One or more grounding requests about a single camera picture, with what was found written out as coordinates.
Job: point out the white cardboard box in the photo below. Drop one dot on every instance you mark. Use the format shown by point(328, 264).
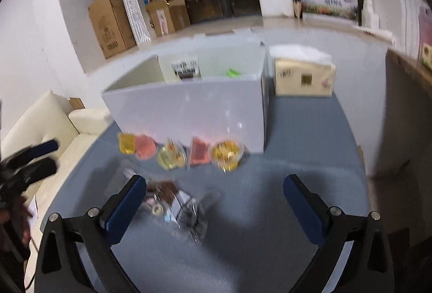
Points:
point(189, 111)

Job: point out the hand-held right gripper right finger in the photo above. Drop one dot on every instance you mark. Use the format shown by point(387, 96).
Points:
point(303, 208)

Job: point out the landscape printed box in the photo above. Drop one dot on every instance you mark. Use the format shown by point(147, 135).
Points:
point(329, 4)

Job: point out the grey tablecloth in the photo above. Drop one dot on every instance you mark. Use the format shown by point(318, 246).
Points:
point(256, 198)

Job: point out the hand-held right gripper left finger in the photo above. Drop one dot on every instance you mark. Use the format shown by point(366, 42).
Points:
point(126, 208)

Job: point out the brown side counter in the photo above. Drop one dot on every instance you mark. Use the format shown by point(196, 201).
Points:
point(405, 111)

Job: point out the orange jelly cup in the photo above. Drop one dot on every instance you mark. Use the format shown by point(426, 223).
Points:
point(226, 154)

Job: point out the cream tissue pack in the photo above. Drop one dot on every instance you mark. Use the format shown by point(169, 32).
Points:
point(303, 79)

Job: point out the green seaweed snack packet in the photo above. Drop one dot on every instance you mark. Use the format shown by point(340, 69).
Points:
point(233, 72)

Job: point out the small open cardboard box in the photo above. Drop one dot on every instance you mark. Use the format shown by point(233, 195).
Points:
point(172, 18)

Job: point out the flat cardboard piece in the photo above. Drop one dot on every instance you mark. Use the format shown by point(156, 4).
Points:
point(76, 104)

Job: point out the cream sofa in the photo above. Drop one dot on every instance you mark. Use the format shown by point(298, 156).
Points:
point(40, 121)

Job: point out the clear snack packet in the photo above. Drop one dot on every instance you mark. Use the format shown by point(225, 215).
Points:
point(182, 212)

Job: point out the large cardboard box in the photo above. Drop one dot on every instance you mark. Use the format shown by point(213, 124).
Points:
point(109, 25)

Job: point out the pink jelly cup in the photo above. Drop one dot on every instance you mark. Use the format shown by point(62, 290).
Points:
point(199, 152)
point(145, 147)

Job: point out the dotted paper bag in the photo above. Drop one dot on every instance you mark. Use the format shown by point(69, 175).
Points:
point(138, 13)

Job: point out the person's left hand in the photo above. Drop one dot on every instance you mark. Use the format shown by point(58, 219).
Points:
point(20, 218)

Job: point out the yellow jelly cup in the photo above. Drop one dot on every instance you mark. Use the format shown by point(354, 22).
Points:
point(171, 156)
point(127, 143)

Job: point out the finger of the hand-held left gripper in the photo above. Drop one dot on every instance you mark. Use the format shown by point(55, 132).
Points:
point(40, 170)
point(45, 147)

